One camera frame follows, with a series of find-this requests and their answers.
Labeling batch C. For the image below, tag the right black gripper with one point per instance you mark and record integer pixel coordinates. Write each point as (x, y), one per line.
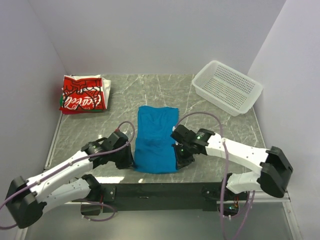
(181, 162)

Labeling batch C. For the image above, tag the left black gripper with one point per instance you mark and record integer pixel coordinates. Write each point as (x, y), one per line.
(128, 163)

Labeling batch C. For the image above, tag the blue t shirt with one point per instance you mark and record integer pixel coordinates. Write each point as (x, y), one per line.
(154, 152)

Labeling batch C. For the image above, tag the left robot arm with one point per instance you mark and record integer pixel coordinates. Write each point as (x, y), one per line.
(28, 199)

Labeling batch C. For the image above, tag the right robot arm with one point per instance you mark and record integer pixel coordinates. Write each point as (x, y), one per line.
(269, 169)

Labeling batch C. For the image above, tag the black base bar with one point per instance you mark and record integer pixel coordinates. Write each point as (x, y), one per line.
(162, 196)

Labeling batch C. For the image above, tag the white plastic basket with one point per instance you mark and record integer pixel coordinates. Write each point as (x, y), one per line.
(227, 88)

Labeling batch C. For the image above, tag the folded red Coca-Cola shirt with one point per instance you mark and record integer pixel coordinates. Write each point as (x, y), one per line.
(84, 94)

